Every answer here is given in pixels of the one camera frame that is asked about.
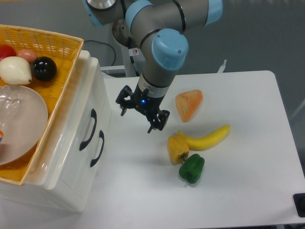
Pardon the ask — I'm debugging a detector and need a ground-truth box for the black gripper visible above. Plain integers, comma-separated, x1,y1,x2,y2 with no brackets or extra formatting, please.
115,85,170,133

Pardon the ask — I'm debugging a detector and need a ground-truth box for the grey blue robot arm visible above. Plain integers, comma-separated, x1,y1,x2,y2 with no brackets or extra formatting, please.
83,0,223,130

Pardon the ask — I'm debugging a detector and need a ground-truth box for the white drawer cabinet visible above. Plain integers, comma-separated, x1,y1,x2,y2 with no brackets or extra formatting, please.
0,51,112,212

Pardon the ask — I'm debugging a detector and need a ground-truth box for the yellow bell pepper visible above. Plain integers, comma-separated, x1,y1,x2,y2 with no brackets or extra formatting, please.
167,135,190,164

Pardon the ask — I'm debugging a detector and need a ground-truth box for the yellow banana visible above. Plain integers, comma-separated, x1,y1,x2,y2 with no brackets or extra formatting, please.
177,125,231,151

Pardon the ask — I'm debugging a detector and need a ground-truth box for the green bell pepper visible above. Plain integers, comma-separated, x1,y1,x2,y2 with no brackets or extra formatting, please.
179,154,205,184

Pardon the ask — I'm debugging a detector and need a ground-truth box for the yellow woven basket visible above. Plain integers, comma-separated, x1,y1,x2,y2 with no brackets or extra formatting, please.
0,24,84,186

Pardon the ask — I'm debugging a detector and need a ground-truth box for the black ball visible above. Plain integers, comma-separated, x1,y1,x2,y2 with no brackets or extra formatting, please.
30,56,57,82

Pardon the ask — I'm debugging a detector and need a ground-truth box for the pink round fruit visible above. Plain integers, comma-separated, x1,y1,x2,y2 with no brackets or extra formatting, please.
16,49,38,64

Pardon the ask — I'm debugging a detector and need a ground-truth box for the clear plastic bag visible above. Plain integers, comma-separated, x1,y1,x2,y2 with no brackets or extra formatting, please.
0,85,20,143

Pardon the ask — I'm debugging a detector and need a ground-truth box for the red tomato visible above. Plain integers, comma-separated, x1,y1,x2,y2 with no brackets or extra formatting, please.
0,44,16,61

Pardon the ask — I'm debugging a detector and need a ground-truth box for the black table corner object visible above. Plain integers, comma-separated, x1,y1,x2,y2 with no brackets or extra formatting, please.
293,193,305,218

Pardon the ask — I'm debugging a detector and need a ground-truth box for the black floor cable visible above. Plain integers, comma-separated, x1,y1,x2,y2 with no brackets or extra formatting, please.
83,39,117,67

